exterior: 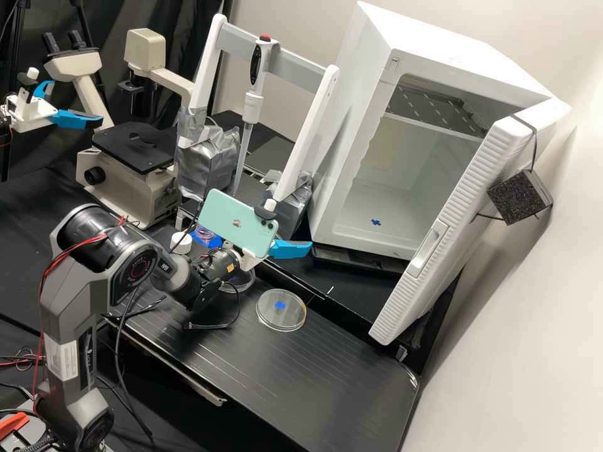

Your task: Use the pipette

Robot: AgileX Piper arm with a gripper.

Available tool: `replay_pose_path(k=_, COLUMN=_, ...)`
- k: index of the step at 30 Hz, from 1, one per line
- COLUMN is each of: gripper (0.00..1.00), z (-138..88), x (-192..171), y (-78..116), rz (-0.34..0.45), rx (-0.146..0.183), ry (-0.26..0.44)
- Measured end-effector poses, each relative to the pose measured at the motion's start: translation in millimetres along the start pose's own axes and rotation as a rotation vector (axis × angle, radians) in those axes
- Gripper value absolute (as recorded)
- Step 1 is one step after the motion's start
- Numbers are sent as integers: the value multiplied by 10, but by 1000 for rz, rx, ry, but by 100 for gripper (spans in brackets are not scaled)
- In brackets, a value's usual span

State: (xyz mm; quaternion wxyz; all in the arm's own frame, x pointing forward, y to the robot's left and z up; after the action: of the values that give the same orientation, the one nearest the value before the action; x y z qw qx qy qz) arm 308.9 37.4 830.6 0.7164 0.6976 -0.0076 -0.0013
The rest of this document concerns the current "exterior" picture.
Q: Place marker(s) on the black tray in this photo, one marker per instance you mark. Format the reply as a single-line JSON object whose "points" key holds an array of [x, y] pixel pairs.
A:
{"points": [[358, 261]]}

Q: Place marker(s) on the white pipette stand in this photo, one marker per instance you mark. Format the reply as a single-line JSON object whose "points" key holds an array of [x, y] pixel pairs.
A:
{"points": [[301, 136]]}

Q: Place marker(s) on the incubator door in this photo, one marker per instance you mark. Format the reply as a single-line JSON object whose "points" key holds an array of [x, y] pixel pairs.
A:
{"points": [[447, 226]]}

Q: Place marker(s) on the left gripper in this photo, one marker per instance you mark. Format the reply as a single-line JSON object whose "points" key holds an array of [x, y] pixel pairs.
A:
{"points": [[30, 115]]}

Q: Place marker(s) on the right wrist camera phone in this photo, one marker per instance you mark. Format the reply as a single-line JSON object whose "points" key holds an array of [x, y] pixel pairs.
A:
{"points": [[231, 221]]}

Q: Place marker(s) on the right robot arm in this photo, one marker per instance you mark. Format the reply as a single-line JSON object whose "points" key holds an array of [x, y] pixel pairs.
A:
{"points": [[75, 292]]}

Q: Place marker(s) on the pipette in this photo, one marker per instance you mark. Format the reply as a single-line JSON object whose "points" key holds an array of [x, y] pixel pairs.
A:
{"points": [[256, 66]]}

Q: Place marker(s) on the white cap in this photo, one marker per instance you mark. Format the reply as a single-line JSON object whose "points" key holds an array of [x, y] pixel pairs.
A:
{"points": [[181, 242]]}

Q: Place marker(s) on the white incubator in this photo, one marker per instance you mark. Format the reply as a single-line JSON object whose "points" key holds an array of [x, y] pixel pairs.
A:
{"points": [[367, 94]]}

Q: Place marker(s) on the petri dish lid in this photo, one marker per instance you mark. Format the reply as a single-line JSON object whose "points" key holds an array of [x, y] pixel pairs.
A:
{"points": [[281, 311]]}

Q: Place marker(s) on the cream microscope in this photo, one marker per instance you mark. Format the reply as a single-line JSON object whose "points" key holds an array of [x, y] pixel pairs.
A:
{"points": [[127, 188]]}

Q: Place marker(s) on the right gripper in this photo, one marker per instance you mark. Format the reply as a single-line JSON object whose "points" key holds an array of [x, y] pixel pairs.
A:
{"points": [[252, 262]]}

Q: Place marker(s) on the left phone holder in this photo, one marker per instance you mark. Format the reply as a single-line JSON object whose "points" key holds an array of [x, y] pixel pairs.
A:
{"points": [[29, 87]]}

